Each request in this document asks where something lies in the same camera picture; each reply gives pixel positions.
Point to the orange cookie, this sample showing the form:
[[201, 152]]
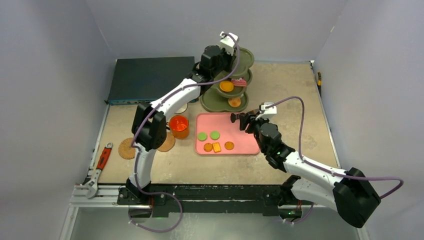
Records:
[[229, 145], [208, 147]]

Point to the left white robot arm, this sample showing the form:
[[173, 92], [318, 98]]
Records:
[[149, 125]]

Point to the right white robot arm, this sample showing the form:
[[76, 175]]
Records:
[[348, 192]]

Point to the pink cake slice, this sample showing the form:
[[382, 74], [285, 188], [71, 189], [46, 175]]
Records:
[[240, 82]]

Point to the red handled tool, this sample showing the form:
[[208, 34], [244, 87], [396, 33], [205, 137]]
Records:
[[92, 184]]

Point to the yellow black tool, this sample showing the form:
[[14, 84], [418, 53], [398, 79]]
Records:
[[319, 82]]

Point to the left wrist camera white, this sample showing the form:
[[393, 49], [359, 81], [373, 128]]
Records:
[[228, 42]]

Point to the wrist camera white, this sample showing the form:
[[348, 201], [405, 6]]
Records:
[[266, 110], [228, 42]]

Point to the square yellow cracker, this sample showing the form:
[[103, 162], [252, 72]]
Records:
[[216, 147]]

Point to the white ribbed cup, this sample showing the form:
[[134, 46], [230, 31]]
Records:
[[183, 110]]

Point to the dark network switch box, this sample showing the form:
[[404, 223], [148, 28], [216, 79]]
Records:
[[146, 79]]

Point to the orange egg tart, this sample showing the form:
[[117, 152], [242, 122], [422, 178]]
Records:
[[226, 86]]

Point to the green macaron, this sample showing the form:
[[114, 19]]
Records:
[[215, 135], [202, 136]]

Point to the pink serving tray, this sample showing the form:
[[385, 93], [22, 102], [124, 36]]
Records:
[[244, 144]]

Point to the orange bun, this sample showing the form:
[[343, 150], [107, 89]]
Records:
[[234, 102]]

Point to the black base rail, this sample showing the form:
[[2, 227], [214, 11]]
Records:
[[163, 198]]

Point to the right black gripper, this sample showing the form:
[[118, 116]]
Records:
[[247, 120]]

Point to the woven coaster right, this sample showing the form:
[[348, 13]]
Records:
[[168, 144]]

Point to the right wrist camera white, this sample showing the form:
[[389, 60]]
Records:
[[266, 110]]

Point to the green three-tier stand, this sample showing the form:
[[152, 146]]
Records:
[[216, 101]]

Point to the orange translucent cup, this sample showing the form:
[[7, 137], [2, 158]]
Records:
[[179, 126]]

